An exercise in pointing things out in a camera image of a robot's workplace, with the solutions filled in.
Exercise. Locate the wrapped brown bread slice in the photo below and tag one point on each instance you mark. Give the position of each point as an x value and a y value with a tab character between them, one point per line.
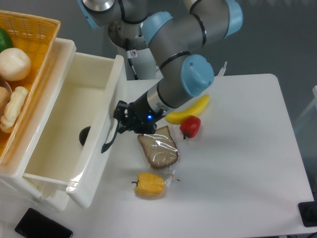
160	153

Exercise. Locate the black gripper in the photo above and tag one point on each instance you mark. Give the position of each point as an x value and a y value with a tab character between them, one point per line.
139	116

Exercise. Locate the red bell pepper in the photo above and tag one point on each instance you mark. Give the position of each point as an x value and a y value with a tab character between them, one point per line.
190	127

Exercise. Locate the orange woven basket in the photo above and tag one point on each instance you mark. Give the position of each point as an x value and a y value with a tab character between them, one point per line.
34	35

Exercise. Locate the yellow banana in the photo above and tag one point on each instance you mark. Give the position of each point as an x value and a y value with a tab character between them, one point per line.
193	110

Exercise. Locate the white round bun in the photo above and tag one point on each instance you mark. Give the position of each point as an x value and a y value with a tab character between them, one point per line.
15	65

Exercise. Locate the green fruit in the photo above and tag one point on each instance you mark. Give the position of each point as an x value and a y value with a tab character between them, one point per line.
5	40

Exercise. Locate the pale twisted bread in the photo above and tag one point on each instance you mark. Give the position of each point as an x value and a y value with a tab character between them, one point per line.
12	109

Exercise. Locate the tan bread roll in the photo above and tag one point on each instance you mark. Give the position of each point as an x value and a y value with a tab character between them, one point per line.
4	99

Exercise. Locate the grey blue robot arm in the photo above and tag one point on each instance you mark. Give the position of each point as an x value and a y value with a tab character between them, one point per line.
185	74

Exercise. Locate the black device at edge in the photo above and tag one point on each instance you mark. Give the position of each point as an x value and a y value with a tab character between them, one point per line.
308	212

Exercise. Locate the white drawer cabinet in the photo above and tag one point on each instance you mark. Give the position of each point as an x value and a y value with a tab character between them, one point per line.
14	186

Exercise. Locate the black round fruit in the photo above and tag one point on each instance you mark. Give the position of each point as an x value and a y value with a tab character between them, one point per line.
83	135

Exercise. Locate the black smartphone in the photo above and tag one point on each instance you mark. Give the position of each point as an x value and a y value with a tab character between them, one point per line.
33	224

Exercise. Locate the yellow bell pepper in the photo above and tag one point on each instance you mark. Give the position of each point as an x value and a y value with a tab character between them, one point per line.
149	185

